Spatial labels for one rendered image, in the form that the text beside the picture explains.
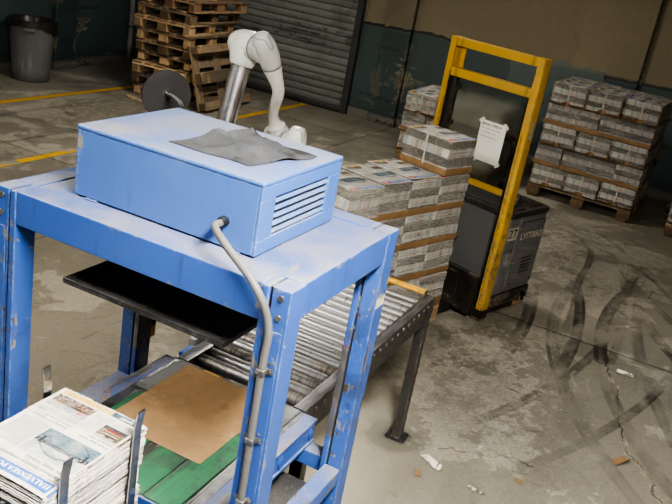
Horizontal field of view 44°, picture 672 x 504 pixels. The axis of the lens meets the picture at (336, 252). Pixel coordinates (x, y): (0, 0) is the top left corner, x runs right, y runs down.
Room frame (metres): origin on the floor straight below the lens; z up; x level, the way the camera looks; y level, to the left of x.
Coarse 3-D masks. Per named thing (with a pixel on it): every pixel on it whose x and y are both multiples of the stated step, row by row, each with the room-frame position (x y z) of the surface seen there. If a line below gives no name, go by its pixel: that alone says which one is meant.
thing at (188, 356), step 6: (204, 342) 2.83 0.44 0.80; (192, 348) 2.77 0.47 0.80; (198, 348) 2.77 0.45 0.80; (204, 348) 2.78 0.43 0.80; (210, 348) 2.80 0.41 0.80; (216, 348) 2.84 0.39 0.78; (186, 354) 2.71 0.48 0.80; (192, 354) 2.72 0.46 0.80; (198, 354) 2.73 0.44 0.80; (186, 360) 2.67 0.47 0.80; (192, 360) 2.69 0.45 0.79; (198, 366) 2.73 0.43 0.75
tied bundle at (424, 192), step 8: (416, 184) 4.82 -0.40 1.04; (424, 184) 4.88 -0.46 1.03; (432, 184) 4.94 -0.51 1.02; (440, 184) 5.00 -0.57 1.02; (416, 192) 4.84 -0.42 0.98; (424, 192) 4.90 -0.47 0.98; (432, 192) 4.96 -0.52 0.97; (416, 200) 4.84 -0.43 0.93; (424, 200) 4.91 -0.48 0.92; (432, 200) 4.97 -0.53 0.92; (408, 208) 4.80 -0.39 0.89
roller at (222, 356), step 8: (208, 352) 2.78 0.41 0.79; (216, 352) 2.77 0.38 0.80; (224, 352) 2.78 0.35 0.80; (224, 360) 2.75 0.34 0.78; (232, 360) 2.74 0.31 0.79; (240, 360) 2.74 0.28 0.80; (240, 368) 2.72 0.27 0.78; (248, 368) 2.71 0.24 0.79; (296, 384) 2.64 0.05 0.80; (296, 392) 2.62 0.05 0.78; (304, 392) 2.61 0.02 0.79
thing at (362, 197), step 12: (360, 180) 4.60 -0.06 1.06; (336, 192) 4.41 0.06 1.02; (348, 192) 4.36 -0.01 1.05; (360, 192) 4.40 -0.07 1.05; (372, 192) 4.48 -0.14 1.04; (336, 204) 4.40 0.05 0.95; (348, 204) 4.35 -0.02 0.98; (360, 204) 4.42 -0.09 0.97; (372, 204) 4.50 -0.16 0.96; (372, 216) 4.51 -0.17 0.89
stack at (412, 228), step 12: (408, 216) 4.83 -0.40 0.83; (420, 216) 4.91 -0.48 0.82; (432, 216) 5.01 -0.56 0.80; (408, 228) 4.84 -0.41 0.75; (420, 228) 4.94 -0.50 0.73; (408, 240) 4.86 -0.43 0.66; (396, 252) 4.79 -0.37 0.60; (408, 252) 4.88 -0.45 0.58; (420, 252) 4.97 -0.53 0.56; (396, 264) 4.79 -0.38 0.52; (408, 264) 4.90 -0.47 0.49; (420, 264) 4.99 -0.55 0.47; (396, 276) 4.82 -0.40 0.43; (396, 288) 4.84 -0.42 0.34
